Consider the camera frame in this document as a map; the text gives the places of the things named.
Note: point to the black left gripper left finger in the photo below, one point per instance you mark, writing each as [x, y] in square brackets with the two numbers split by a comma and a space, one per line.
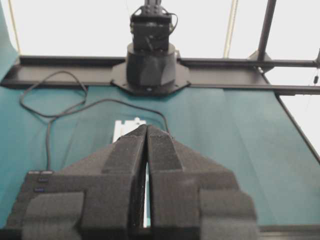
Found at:
[98, 197]

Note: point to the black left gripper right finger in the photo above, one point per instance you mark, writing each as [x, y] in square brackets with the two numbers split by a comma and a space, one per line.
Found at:
[192, 197]

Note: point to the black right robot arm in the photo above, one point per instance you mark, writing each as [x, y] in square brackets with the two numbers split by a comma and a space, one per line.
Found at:
[151, 67]

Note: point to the aluminium extrusion rail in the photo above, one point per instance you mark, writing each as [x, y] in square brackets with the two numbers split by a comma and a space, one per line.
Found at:
[122, 128]

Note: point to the black table frame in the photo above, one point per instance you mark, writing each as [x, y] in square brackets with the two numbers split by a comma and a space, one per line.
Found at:
[29, 73]

